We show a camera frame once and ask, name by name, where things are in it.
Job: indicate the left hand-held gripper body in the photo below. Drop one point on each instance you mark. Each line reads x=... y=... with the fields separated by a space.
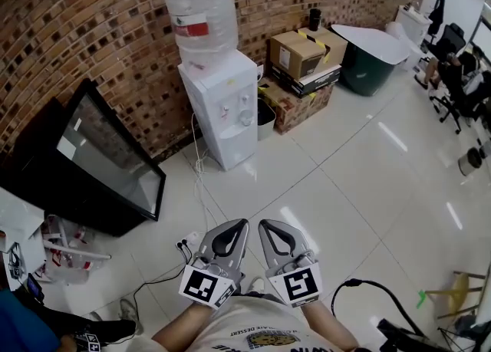
x=201 y=287

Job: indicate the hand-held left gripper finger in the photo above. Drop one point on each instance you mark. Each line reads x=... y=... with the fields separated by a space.
x=209 y=239
x=241 y=249

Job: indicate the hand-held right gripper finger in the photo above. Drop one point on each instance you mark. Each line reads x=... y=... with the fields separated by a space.
x=297 y=241
x=270 y=254

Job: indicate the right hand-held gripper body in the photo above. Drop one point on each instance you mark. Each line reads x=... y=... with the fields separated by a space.
x=301 y=285

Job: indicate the person's right forearm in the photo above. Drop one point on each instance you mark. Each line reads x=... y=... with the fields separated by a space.
x=328 y=327

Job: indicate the person's left forearm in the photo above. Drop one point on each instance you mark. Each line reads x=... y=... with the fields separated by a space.
x=178 y=331

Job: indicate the white water dispenser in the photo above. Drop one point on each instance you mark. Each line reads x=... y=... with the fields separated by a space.
x=211 y=86

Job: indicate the large clear water bottle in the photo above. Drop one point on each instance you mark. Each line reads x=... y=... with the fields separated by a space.
x=199 y=1

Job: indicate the white power strip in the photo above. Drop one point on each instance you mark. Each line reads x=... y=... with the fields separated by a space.
x=192 y=239

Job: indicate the person's white shoe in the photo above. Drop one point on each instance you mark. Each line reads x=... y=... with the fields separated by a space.
x=257 y=284

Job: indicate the person's white printed shirt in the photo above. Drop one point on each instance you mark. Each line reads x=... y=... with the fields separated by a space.
x=257 y=329

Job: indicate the black device box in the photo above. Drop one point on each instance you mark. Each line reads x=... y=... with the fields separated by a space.
x=403 y=337

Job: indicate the green tape strip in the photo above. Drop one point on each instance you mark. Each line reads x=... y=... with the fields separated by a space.
x=422 y=298

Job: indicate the white waste bin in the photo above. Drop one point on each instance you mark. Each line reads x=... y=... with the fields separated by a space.
x=264 y=122

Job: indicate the red patterned cardboard box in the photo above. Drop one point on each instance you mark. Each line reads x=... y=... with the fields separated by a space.
x=299 y=110

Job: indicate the pile of empty clear bottles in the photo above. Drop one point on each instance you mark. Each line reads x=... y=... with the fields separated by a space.
x=73 y=256

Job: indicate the flat black box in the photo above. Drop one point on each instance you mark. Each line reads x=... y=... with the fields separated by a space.
x=307 y=82

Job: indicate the yellow stool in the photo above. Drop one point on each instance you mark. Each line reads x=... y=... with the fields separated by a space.
x=462 y=291

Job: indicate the black tripod stand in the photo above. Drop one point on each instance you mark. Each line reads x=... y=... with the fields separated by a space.
x=468 y=333

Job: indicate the green tub with white top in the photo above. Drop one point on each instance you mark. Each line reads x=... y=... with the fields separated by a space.
x=366 y=70

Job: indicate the silver trash can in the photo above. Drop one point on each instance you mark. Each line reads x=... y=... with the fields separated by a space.
x=469 y=162

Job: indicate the plain brown cardboard box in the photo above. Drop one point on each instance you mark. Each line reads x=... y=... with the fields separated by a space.
x=295 y=51

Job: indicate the yellow-taped cardboard box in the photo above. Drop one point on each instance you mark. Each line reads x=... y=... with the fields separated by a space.
x=333 y=41

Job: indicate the black office chair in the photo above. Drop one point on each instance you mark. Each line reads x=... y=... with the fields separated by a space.
x=464 y=101
x=449 y=41

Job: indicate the white rounded container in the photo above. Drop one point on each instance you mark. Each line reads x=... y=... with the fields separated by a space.
x=408 y=49

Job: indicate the black flask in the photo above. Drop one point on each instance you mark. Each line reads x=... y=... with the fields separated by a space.
x=315 y=19

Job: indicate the white cabinet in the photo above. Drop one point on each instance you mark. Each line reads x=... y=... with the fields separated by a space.
x=414 y=22

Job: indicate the black coat on rack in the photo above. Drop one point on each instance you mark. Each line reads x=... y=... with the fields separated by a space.
x=436 y=17

